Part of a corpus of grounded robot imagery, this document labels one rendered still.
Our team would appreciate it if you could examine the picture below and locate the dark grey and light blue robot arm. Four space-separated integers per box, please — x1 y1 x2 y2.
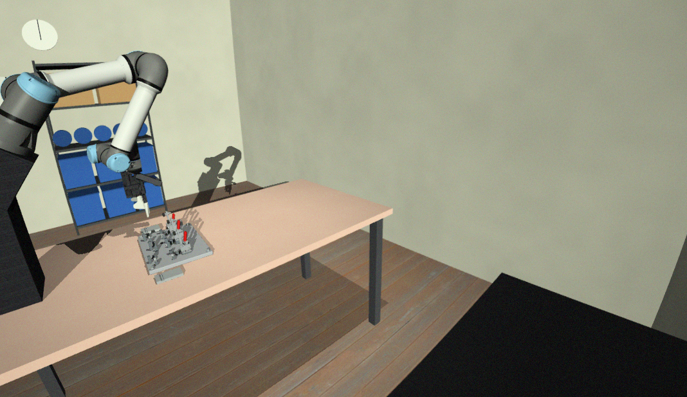
0 51 168 173

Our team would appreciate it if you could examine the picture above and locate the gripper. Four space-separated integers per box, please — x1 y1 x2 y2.
121 168 150 217

